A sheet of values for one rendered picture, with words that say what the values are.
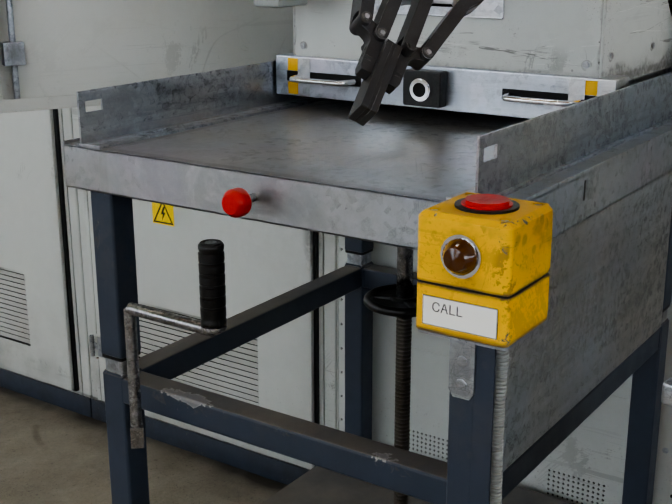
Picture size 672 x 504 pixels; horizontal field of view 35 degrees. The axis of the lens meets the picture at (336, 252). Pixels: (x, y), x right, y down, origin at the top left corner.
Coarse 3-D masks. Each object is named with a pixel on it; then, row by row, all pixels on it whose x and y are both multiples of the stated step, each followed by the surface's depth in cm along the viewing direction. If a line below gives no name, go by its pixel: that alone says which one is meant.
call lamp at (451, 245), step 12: (456, 240) 79; (468, 240) 79; (444, 252) 79; (456, 252) 79; (468, 252) 79; (480, 252) 79; (444, 264) 80; (456, 264) 79; (468, 264) 79; (480, 264) 79; (456, 276) 80; (468, 276) 80
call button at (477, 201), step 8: (464, 200) 83; (472, 200) 82; (480, 200) 82; (488, 200) 82; (496, 200) 82; (504, 200) 82; (472, 208) 81; (480, 208) 80; (488, 208) 80; (496, 208) 80; (504, 208) 81
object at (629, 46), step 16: (608, 0) 134; (624, 0) 139; (640, 0) 144; (656, 0) 150; (608, 16) 135; (624, 16) 140; (640, 16) 145; (656, 16) 151; (608, 32) 136; (624, 32) 141; (640, 32) 146; (656, 32) 152; (608, 48) 137; (624, 48) 142; (640, 48) 147; (656, 48) 153; (608, 64) 138; (624, 64) 143; (640, 64) 148; (656, 64) 154
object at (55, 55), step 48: (0, 0) 162; (48, 0) 165; (96, 0) 169; (144, 0) 172; (192, 0) 176; (240, 0) 180; (0, 48) 163; (48, 48) 167; (96, 48) 171; (144, 48) 174; (192, 48) 178; (240, 48) 183; (288, 48) 187; (0, 96) 163; (48, 96) 169
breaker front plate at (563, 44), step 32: (320, 0) 158; (352, 0) 155; (512, 0) 141; (544, 0) 138; (576, 0) 136; (320, 32) 159; (480, 32) 144; (512, 32) 142; (544, 32) 139; (576, 32) 137; (448, 64) 148; (480, 64) 146; (512, 64) 143; (544, 64) 140; (576, 64) 138
